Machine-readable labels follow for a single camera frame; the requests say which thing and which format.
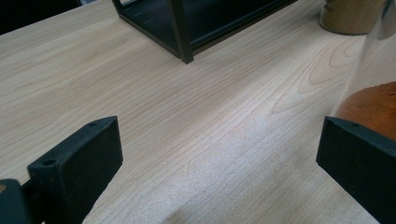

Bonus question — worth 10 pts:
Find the glass jar with orange powder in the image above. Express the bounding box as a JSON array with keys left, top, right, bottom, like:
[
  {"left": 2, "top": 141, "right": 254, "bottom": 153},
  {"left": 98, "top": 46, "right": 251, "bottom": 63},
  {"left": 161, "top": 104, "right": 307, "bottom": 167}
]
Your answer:
[{"left": 330, "top": 0, "right": 396, "bottom": 141}]

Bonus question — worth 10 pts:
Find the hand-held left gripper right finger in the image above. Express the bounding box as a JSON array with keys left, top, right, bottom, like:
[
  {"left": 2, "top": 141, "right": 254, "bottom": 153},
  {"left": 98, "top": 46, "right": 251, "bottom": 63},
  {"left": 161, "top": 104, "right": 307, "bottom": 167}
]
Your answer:
[{"left": 316, "top": 116, "right": 396, "bottom": 224}]

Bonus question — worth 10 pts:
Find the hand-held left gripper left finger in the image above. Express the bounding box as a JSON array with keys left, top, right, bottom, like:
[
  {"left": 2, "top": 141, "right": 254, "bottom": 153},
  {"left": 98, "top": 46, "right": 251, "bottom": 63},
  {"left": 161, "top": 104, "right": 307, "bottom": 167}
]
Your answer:
[{"left": 21, "top": 116, "right": 124, "bottom": 224}]

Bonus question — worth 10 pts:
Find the glass jar with tan contents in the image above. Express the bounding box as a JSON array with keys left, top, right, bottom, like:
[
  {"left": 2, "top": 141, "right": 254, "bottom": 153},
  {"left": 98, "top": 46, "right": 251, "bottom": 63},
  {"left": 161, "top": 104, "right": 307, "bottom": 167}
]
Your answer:
[{"left": 319, "top": 0, "right": 387, "bottom": 35}]

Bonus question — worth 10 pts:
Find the black metal shelf rack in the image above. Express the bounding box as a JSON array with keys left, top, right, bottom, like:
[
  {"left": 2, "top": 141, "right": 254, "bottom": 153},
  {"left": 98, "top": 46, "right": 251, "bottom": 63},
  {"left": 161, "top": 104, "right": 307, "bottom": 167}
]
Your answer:
[{"left": 111, "top": 0, "right": 298, "bottom": 64}]

